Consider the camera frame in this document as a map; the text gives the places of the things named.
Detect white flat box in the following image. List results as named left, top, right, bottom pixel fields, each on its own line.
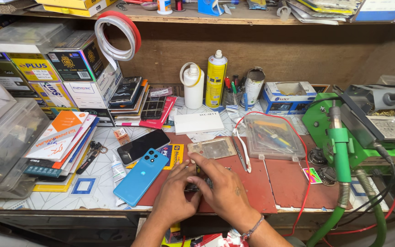
left=174, top=111, right=225, bottom=136

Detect yellow blue flat packet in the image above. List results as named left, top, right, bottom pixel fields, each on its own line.
left=125, top=143, right=184, bottom=171

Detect black smartphone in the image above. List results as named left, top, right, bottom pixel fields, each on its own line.
left=117, top=129, right=171, bottom=166

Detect green rework station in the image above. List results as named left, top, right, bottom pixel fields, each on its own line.
left=302, top=92, right=395, bottom=169

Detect white flex strip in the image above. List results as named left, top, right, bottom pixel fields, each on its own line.
left=233, top=128, right=252, bottom=173

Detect blue phone back cover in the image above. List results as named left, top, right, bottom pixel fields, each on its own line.
left=113, top=148, right=170, bottom=207

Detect stack of cardboard boxes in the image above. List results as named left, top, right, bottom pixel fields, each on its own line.
left=0, top=15, right=123, bottom=127

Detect small orange packet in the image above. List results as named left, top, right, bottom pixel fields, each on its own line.
left=113, top=128, right=131, bottom=147

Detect clear plastic tool box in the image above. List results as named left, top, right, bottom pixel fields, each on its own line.
left=243, top=114, right=307, bottom=161

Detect red white packets below table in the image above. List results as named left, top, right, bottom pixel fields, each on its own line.
left=161, top=223, right=251, bottom=247

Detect clear cup of pens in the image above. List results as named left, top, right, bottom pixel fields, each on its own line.
left=223, top=75, right=248, bottom=107

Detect clear plastic storage containers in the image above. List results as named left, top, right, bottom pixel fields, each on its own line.
left=0, top=70, right=51, bottom=199

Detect black cable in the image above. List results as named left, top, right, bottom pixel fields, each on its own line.
left=335, top=142, right=395, bottom=228

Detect small white glue tube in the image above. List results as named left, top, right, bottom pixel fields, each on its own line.
left=111, top=154, right=127, bottom=184

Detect red work mat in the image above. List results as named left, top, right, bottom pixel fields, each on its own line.
left=137, top=132, right=353, bottom=215

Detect grey soldering iron stand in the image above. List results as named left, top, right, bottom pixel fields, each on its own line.
left=332, top=75, right=395, bottom=143

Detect open tin can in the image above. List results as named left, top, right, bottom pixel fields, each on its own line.
left=244, top=67, right=266, bottom=109

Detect red wire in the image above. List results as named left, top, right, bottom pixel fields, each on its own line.
left=235, top=111, right=312, bottom=237

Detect stack of screen protector packets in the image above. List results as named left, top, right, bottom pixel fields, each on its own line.
left=23, top=110, right=101, bottom=193

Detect person's left hand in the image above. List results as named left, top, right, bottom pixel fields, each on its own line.
left=151, top=160, right=202, bottom=226

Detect green hose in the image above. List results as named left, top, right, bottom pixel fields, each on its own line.
left=305, top=168, right=387, bottom=247

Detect keys with black strap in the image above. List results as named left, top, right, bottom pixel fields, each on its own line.
left=76, top=140, right=108, bottom=175

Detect round metal nozzle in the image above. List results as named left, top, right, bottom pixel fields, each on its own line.
left=318, top=166, right=337, bottom=186
left=308, top=147, right=328, bottom=167

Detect red white tape rolls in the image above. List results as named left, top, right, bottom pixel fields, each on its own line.
left=94, top=10, right=142, bottom=71

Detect beaded wrist bracelet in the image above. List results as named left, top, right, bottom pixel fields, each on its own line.
left=240, top=214, right=265, bottom=241

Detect person's right hand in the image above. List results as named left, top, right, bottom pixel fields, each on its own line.
left=187, top=153, right=262, bottom=232

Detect clear lidded plastic case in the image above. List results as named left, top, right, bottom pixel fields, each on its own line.
left=0, top=20, right=75, bottom=54

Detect yellow spray can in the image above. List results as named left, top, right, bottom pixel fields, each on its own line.
left=205, top=50, right=228, bottom=109

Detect blue white carton box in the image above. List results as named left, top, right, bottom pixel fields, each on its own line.
left=259, top=81, right=318, bottom=116

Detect dark phone circuit board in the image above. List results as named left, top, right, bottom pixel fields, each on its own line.
left=184, top=165, right=233, bottom=193

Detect stack of phone parts packets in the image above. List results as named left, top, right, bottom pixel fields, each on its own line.
left=108, top=76, right=178, bottom=130

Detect white plastic bottle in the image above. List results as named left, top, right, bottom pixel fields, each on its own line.
left=179, top=62, right=205, bottom=110

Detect metal tweezers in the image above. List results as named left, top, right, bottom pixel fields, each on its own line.
left=231, top=135, right=248, bottom=172

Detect wooden shelf with supplies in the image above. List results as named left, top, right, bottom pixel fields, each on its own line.
left=0, top=0, right=395, bottom=26

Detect clear phone middle frame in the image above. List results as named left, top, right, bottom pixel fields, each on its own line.
left=187, top=137, right=238, bottom=164

